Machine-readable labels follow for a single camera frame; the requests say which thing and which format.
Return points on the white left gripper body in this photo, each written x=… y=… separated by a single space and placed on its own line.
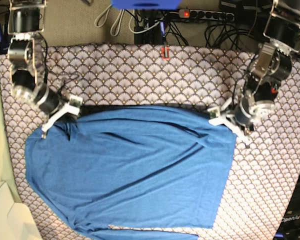
x=216 y=118

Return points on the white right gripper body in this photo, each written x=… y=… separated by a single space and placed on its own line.
x=72 y=107

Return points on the blue long-sleeve T-shirt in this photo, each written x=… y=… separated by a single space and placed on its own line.
x=128 y=172

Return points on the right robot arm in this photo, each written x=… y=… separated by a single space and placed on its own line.
x=28 y=53

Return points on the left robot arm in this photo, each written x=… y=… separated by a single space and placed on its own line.
x=271 y=65

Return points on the fan-patterned table cloth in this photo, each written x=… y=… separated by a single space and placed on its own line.
x=263 y=176

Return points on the red and grey table clamp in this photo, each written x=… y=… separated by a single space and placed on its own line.
x=165 y=52

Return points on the black OpenArm base box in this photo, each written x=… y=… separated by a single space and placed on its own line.
x=289 y=228

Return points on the black power strip red switch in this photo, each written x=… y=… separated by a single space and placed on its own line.
x=205 y=15

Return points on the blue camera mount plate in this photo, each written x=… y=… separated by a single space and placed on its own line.
x=146 y=4

